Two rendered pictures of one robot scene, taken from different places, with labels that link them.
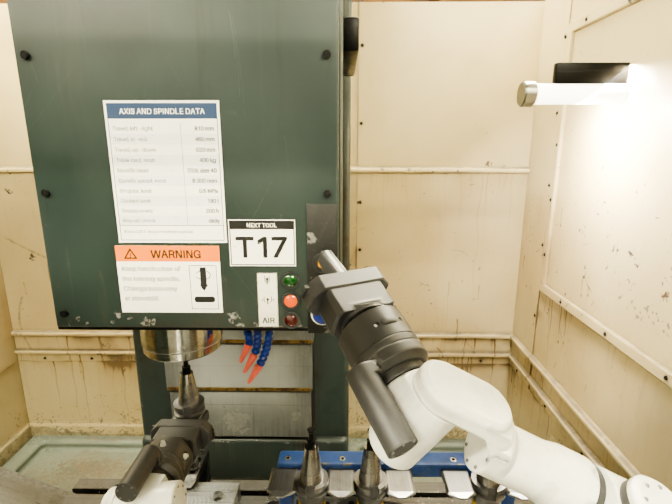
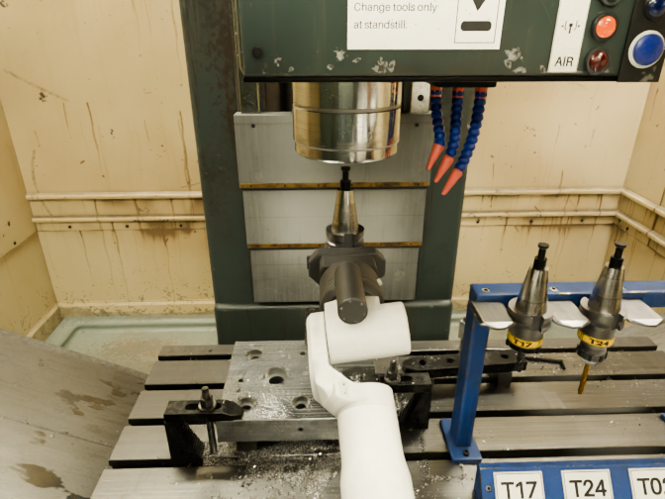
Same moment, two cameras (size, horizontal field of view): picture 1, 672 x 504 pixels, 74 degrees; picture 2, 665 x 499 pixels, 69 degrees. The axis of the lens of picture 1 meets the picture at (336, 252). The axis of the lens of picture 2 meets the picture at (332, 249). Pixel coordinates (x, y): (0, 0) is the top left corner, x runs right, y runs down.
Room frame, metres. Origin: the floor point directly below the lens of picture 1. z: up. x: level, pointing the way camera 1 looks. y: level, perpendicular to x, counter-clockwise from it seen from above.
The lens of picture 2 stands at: (0.12, 0.37, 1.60)
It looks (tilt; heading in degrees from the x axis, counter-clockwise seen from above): 25 degrees down; 357
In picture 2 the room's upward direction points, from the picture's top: straight up
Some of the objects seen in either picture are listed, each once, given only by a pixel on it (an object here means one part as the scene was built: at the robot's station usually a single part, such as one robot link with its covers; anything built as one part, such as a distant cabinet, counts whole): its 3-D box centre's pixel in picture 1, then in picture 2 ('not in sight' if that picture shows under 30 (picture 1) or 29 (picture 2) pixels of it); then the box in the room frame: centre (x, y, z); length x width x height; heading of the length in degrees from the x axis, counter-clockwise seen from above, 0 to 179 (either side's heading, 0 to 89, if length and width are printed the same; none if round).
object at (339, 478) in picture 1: (341, 483); (565, 314); (0.72, -0.01, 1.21); 0.07 x 0.05 x 0.01; 179
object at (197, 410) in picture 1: (189, 406); (344, 235); (0.86, 0.31, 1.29); 0.06 x 0.06 x 0.03
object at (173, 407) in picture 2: not in sight; (205, 421); (0.77, 0.56, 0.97); 0.13 x 0.03 x 0.15; 89
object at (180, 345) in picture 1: (181, 318); (346, 110); (0.86, 0.31, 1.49); 0.16 x 0.16 x 0.12
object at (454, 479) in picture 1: (458, 484); not in sight; (0.72, -0.23, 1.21); 0.07 x 0.05 x 0.01; 179
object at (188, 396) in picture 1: (187, 386); (344, 209); (0.86, 0.31, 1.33); 0.04 x 0.04 x 0.07
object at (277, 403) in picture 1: (239, 363); (334, 214); (1.30, 0.31, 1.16); 0.48 x 0.05 x 0.51; 89
